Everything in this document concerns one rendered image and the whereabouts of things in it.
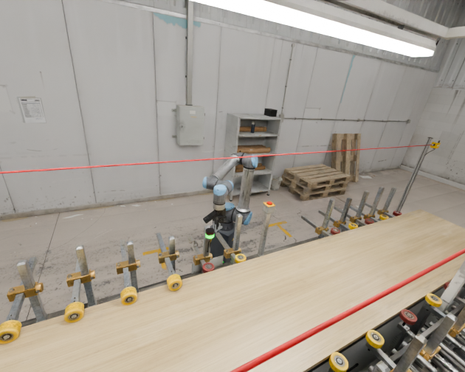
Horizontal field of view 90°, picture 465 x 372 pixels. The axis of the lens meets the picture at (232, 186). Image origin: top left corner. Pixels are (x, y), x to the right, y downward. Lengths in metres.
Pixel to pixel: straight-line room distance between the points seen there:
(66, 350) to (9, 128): 3.13
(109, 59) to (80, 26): 0.42
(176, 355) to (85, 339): 0.43
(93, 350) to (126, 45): 3.41
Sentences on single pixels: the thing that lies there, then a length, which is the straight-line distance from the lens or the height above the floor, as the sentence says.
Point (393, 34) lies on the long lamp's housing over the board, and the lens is 1.59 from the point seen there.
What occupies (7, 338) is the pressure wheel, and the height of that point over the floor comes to 0.94.
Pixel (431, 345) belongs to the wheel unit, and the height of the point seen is 0.89.
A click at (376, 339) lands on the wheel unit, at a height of 0.91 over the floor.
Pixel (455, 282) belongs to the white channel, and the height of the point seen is 1.03.
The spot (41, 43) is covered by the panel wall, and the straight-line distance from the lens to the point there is 3.91.
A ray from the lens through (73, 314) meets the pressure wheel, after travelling 1.51.
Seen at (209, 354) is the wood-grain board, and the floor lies 0.90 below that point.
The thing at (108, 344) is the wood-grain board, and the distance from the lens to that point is 1.42.
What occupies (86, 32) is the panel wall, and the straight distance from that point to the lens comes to 3.87.
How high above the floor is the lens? 2.06
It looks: 24 degrees down
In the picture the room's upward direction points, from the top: 6 degrees clockwise
